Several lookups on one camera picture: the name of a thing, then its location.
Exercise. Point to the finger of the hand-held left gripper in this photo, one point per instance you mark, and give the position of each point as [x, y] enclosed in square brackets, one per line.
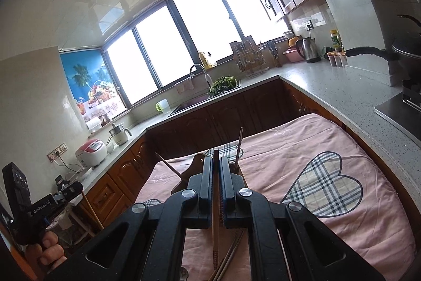
[57, 198]
[74, 189]

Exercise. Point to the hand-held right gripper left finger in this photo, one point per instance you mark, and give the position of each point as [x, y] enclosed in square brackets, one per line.
[207, 184]

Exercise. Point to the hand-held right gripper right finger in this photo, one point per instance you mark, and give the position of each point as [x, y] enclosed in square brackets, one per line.
[227, 184]

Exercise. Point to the wooden utensil holder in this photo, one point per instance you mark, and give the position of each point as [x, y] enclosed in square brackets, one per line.
[197, 164]

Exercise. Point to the wooden chopstick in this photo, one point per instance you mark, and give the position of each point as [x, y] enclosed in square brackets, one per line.
[239, 146]
[92, 210]
[216, 235]
[171, 166]

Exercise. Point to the person's left hand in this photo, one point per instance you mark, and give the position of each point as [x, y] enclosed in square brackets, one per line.
[49, 251]

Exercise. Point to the black gadget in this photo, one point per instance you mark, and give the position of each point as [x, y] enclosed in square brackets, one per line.
[62, 184]

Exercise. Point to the white round plate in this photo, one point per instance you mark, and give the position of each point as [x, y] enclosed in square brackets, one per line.
[84, 174]

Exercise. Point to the white rice cooker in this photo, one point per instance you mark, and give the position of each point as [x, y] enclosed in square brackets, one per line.
[92, 152]

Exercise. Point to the paper towel roll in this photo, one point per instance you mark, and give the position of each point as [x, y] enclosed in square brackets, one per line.
[93, 125]

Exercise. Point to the small white electric pot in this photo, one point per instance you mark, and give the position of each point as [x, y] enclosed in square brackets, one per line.
[119, 134]

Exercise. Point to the pink printed blanket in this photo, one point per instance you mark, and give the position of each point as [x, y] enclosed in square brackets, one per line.
[296, 149]

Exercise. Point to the kitchen sink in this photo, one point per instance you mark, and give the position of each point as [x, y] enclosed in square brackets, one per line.
[187, 103]

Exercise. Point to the green leafy vegetables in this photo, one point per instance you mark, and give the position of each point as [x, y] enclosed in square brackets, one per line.
[223, 85]

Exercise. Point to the hanging dish cloth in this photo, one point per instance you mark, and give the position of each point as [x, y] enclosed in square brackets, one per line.
[184, 86]

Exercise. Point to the chrome faucet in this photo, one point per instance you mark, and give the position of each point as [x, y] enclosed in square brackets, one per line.
[197, 67]

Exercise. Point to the small clear bottle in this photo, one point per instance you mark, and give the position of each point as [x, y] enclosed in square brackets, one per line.
[212, 61]

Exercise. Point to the yellow oil bottle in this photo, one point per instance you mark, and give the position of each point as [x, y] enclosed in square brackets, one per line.
[203, 60]

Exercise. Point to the metal dish rack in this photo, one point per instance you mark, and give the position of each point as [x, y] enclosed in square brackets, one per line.
[246, 57]

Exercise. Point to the knife block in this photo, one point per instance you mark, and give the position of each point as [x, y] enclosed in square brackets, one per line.
[274, 54]

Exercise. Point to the grey speckled countertop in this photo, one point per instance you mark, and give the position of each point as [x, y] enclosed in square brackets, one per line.
[329, 86]

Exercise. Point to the pink plastic basin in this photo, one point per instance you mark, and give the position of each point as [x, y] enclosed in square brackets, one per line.
[291, 55]

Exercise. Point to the large kitchen window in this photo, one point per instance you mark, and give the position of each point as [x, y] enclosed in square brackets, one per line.
[184, 37]

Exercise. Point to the steel electric kettle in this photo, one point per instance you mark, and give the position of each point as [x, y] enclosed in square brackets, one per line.
[309, 49]

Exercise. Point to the orange lid seasoning jar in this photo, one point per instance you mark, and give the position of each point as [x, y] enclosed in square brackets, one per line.
[332, 59]
[342, 59]

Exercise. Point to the yellow cap bottle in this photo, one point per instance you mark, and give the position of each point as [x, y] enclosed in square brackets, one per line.
[335, 40]

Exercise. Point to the gas stove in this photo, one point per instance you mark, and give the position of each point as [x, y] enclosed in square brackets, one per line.
[401, 109]

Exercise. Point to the black wok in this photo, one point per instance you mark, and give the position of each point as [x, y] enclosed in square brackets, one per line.
[408, 50]

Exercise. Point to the palm beach wall poster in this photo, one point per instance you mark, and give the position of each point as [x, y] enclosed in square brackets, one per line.
[82, 80]

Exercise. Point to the wall socket with plug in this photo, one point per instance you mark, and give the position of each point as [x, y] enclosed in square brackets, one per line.
[309, 26]

